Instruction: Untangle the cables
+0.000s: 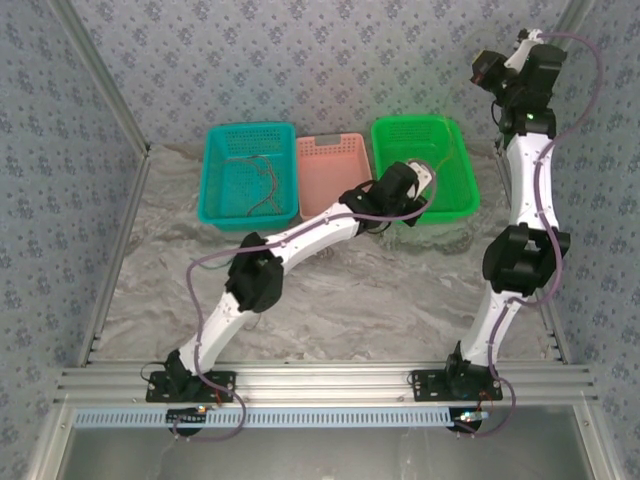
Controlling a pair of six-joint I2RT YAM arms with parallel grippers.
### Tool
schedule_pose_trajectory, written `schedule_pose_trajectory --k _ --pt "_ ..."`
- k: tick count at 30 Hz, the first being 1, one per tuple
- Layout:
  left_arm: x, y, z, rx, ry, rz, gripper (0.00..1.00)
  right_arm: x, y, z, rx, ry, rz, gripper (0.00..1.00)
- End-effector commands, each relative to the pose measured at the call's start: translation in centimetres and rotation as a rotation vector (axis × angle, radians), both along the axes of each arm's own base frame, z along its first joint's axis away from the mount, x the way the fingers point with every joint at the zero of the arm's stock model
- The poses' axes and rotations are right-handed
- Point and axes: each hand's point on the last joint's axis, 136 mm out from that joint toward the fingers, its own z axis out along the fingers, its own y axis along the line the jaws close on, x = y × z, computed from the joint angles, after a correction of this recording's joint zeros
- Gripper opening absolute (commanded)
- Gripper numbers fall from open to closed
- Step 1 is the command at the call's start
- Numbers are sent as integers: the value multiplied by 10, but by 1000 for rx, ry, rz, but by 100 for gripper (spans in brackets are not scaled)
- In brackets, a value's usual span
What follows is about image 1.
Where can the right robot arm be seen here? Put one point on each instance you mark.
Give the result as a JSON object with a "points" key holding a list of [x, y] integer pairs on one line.
{"points": [[530, 180]]}

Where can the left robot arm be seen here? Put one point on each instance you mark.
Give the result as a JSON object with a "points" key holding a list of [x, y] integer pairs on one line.
{"points": [[310, 235]]}

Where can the pink plastic basket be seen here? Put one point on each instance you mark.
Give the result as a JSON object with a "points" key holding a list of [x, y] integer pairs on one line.
{"points": [[325, 175]]}

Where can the green plastic basket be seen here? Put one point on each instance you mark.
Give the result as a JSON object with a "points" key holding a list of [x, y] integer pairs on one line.
{"points": [[450, 200]]}

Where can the teal plastic basket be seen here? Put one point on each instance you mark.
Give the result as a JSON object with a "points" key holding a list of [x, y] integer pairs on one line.
{"points": [[210, 210]]}

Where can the small black controller board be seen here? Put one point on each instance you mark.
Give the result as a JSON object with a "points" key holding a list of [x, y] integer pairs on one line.
{"points": [[470, 420], [187, 420]]}

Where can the metal sheet tray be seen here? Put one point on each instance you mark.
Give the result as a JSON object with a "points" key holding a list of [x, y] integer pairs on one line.
{"points": [[325, 455]]}

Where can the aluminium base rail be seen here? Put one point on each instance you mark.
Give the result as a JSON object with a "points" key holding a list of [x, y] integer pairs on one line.
{"points": [[325, 380]]}

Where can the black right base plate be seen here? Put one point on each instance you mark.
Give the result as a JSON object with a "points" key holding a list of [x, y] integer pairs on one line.
{"points": [[430, 387]]}

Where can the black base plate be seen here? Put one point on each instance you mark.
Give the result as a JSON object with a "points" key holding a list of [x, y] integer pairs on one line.
{"points": [[160, 390], [430, 387]]}

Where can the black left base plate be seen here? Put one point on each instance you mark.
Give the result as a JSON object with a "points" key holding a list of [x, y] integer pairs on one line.
{"points": [[160, 390]]}

